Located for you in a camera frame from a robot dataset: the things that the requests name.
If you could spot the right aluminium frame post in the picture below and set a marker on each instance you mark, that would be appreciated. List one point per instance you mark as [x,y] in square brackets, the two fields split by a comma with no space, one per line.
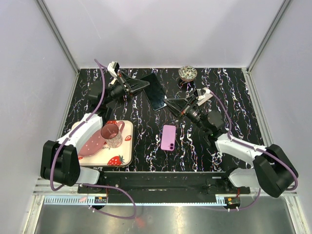
[273,26]

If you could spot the aluminium frame post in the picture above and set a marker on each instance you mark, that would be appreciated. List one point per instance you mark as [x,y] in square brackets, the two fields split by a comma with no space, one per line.
[56,32]
[273,26]

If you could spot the pink polka dot plate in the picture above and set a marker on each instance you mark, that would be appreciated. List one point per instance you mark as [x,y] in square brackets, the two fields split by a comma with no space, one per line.
[92,145]

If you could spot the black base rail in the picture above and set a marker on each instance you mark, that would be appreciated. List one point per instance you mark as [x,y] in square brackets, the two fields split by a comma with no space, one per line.
[171,187]

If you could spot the patterned ceramic bowl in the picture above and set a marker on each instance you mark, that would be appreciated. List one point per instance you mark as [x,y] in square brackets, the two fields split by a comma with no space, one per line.
[187,73]

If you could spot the purple smartphone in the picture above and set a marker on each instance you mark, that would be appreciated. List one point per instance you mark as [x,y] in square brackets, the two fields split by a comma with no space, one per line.
[168,138]

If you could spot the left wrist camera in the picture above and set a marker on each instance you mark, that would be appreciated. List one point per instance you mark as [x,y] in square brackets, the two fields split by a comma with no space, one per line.
[113,68]

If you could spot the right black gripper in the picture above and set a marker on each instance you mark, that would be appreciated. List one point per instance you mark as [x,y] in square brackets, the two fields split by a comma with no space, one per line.
[178,106]

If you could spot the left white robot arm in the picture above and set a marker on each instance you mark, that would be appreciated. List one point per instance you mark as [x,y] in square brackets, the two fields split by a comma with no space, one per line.
[60,158]

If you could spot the strawberry print tray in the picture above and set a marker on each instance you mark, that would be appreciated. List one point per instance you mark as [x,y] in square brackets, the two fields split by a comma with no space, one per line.
[113,157]

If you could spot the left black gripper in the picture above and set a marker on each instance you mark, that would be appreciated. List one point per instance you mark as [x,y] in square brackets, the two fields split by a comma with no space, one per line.
[131,84]

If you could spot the left aluminium frame post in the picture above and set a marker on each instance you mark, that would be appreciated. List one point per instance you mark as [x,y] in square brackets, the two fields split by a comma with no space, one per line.
[56,32]

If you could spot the pink phone case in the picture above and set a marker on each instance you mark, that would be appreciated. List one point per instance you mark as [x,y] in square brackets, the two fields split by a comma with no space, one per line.
[200,103]

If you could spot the black smartphone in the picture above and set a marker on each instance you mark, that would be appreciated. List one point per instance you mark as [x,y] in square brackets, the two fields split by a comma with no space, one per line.
[154,92]

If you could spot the pink glass mug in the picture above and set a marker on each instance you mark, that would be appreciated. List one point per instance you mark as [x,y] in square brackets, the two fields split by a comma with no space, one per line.
[112,133]

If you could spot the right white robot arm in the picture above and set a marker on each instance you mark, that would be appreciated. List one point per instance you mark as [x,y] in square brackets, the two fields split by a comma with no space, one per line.
[271,170]

